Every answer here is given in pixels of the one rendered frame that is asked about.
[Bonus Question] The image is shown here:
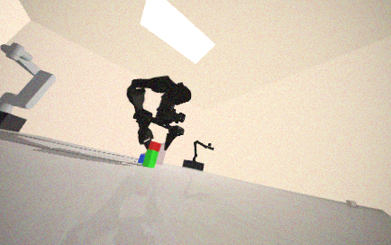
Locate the blue block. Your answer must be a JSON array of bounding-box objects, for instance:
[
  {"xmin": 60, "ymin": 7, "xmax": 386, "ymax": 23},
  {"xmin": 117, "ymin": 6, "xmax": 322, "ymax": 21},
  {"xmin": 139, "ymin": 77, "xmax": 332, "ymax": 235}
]
[{"xmin": 138, "ymin": 155, "xmax": 146, "ymax": 164}]

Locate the red block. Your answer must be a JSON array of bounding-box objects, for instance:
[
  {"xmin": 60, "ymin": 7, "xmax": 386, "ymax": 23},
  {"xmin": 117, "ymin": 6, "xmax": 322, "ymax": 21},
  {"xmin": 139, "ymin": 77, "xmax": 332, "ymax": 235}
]
[{"xmin": 148, "ymin": 141, "xmax": 161, "ymax": 152}]

